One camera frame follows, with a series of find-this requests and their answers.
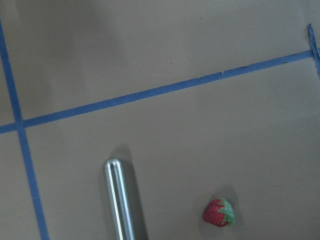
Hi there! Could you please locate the steel muddler black tip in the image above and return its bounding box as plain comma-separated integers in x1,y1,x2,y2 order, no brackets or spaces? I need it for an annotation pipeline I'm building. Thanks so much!
104,157,136,240

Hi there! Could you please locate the red strawberry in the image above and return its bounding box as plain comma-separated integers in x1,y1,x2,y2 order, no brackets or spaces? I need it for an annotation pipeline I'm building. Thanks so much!
202,198,235,228

